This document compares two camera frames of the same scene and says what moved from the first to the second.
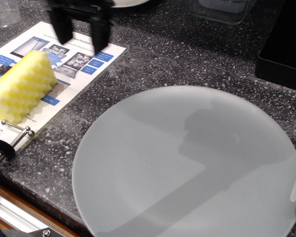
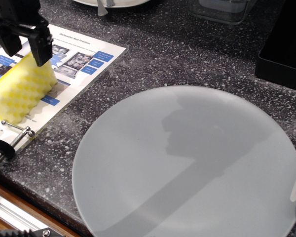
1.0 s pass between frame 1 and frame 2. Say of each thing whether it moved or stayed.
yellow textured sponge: stayed
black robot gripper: moved
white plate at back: stayed
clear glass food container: stayed
